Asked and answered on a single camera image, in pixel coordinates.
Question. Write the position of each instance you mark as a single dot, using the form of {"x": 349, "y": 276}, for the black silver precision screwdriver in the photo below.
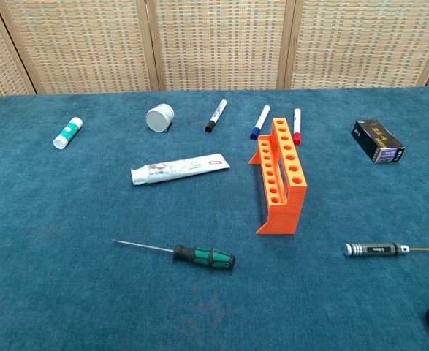
{"x": 375, "y": 249}

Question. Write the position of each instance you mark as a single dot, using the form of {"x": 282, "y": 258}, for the orange tool holder rack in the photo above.
{"x": 283, "y": 215}

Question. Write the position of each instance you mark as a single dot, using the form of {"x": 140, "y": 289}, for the white toothpaste tube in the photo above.
{"x": 181, "y": 168}

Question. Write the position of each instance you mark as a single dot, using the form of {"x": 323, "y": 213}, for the black capped white marker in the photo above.
{"x": 216, "y": 116}

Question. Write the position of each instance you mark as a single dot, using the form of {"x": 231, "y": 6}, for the blue capped white marker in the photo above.
{"x": 260, "y": 121}

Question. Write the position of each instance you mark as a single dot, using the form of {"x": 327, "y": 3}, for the white round jar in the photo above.
{"x": 159, "y": 118}

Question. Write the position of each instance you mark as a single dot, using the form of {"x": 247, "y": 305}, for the small green black screwdriver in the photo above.
{"x": 203, "y": 256}

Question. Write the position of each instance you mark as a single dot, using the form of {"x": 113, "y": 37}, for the red capped white marker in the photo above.
{"x": 297, "y": 126}

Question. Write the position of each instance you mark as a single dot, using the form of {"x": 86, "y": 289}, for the blue felt table mat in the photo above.
{"x": 90, "y": 204}

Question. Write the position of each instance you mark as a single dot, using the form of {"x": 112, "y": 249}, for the woven wooden folding screen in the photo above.
{"x": 218, "y": 44}

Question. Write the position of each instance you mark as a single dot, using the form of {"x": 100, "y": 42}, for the white green glue stick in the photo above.
{"x": 68, "y": 132}

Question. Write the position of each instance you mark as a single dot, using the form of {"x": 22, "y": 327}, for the black cardboard box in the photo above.
{"x": 378, "y": 140}

